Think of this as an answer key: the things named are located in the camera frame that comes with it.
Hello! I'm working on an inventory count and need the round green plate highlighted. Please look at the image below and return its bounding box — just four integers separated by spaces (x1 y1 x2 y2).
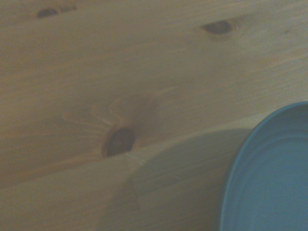
218 101 308 231

